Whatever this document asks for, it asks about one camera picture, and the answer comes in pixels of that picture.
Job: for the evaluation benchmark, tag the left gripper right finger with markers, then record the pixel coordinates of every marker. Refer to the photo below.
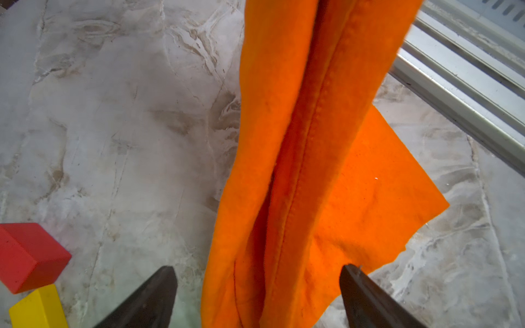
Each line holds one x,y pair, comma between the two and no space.
367,305

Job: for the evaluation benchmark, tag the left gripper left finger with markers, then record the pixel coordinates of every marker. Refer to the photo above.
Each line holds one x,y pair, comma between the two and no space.
150,305

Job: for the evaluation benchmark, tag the orange t-shirt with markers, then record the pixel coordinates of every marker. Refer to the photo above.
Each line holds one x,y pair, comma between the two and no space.
320,179

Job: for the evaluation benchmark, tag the yellow block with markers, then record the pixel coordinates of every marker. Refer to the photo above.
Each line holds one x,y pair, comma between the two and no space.
41,308

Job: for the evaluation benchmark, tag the red block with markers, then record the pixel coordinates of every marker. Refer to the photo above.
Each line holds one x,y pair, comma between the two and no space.
30,257

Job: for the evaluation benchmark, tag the aluminium rail frame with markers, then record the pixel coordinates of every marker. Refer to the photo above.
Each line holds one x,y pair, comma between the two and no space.
466,60

